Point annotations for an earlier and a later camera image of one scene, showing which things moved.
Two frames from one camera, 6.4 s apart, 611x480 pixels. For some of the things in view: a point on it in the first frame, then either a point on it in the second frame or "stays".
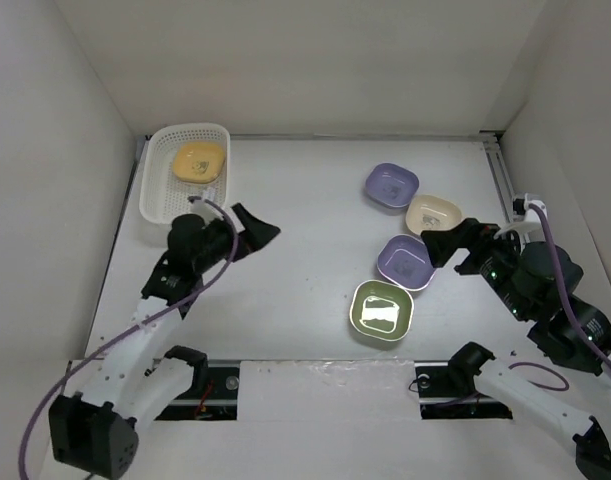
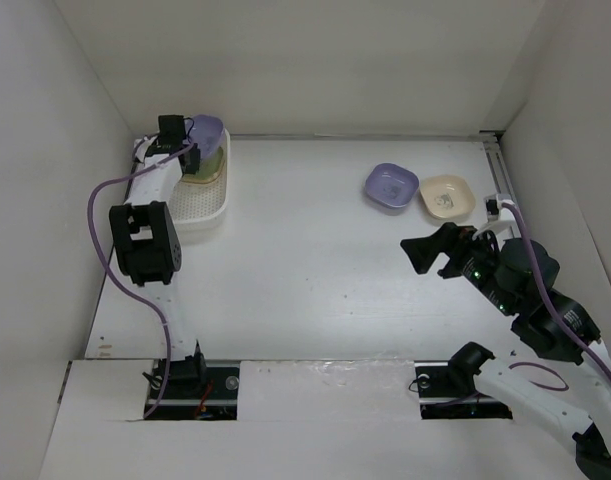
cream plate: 431,213 -> 447,196
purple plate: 391,184 stays
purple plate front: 406,261 -> 206,132
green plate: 381,310 -> 211,168
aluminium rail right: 500,171 stays
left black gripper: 256,233 -> 195,158
